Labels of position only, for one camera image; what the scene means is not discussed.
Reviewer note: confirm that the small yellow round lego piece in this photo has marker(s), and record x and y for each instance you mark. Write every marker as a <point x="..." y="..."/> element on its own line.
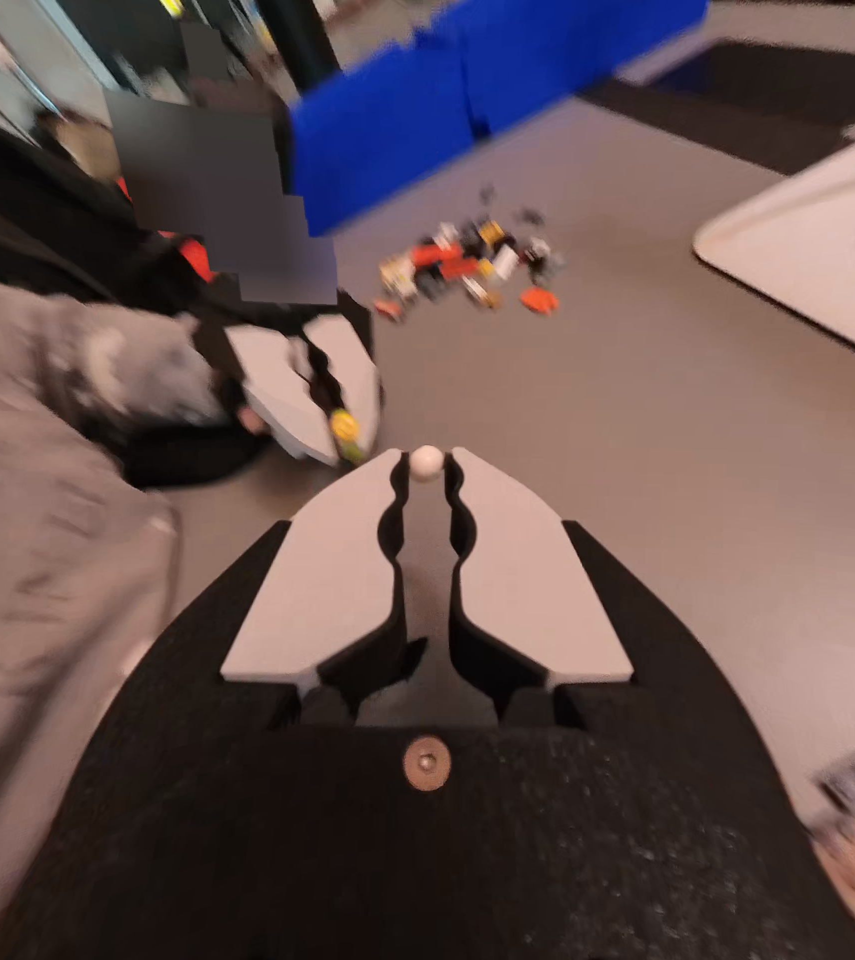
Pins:
<point x="345" y="432"/>

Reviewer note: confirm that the orange traffic cone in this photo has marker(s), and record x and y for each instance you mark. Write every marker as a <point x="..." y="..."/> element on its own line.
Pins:
<point x="197" y="258"/>

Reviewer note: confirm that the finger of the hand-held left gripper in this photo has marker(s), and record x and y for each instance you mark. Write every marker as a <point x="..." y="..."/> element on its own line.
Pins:
<point x="350" y="368"/>
<point x="278" y="390"/>

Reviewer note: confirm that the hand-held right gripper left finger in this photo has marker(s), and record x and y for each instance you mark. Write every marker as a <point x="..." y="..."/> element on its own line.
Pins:
<point x="315" y="600"/>

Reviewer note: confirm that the person's left forearm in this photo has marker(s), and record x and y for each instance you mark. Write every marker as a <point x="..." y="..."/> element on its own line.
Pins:
<point x="128" y="375"/>

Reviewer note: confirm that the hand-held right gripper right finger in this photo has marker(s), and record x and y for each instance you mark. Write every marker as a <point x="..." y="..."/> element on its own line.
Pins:
<point x="540" y="600"/>

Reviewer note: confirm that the pile of lego pieces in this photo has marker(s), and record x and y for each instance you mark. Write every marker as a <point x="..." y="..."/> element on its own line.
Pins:
<point x="473" y="263"/>

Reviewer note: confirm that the black water bottle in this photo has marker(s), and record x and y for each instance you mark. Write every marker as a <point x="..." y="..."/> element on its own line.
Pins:
<point x="296" y="38"/>

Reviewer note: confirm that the light mottled cloth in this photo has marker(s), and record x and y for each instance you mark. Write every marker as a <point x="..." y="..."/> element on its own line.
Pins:
<point x="38" y="600"/>

